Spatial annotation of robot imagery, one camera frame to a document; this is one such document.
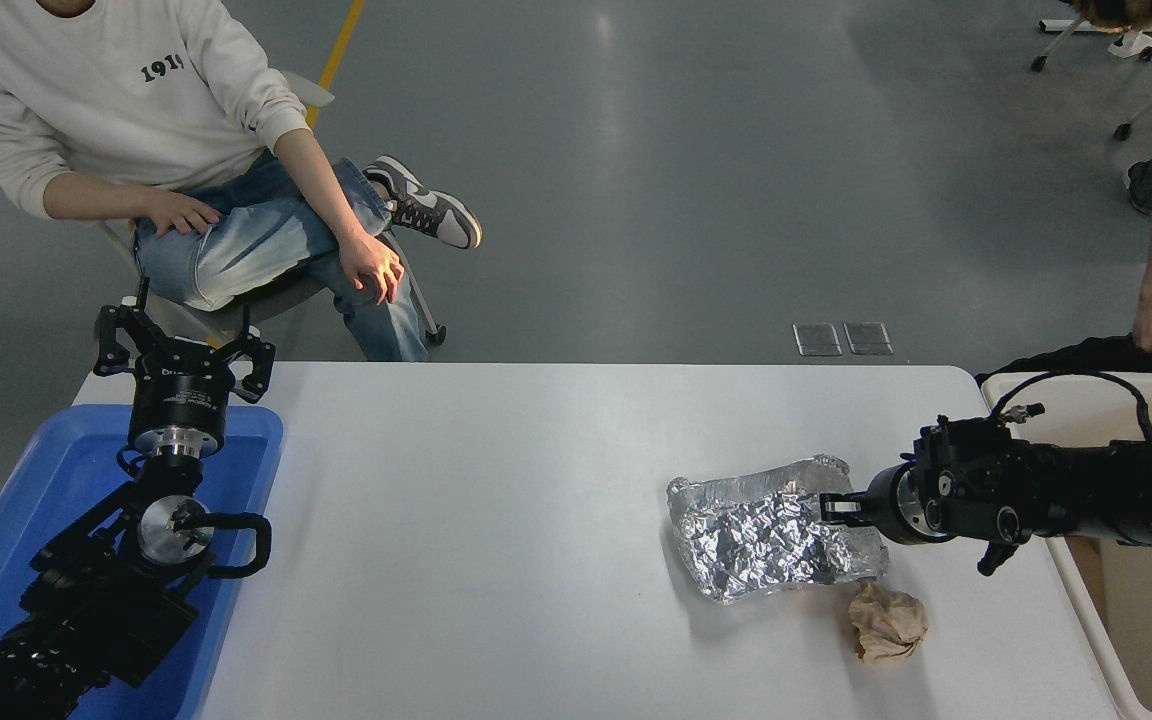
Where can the silver foil tray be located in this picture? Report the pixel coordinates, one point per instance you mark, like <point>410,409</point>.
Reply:
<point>756,545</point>

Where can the dark brown furry bundle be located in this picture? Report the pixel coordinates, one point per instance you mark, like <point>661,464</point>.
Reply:
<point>1116,10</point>

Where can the white chair with castors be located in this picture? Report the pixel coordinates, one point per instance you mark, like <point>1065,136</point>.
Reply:
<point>308,90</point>

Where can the crumpled tan paper ball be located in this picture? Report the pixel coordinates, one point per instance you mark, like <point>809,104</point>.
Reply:
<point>886,625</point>

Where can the large pale bin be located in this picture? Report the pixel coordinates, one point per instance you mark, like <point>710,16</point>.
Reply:
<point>1146,650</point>

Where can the seated person's left hand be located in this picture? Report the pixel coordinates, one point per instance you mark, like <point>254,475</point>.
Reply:
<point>371,262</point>

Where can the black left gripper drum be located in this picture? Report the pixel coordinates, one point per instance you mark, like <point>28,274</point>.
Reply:
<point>181,395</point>

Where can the metal floor socket cover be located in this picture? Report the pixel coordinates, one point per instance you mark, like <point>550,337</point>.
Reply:
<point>867,338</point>
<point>817,339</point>

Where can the seated person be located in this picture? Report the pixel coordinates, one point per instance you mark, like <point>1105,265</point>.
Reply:
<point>106,90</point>

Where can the seated person's right hand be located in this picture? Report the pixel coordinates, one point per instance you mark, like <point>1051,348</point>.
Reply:
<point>181,212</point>

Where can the seated person's right forearm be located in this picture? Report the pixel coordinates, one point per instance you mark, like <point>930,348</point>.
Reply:
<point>96,197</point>

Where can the blue plastic tray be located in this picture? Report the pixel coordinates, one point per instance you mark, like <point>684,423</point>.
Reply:
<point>56,480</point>

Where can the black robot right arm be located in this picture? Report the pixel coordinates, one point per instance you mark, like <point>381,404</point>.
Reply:
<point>1086,490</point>

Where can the seated person's left forearm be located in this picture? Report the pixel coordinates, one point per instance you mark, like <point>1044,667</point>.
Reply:
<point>316,185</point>

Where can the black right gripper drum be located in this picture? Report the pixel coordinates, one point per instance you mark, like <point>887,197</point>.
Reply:
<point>886,505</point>

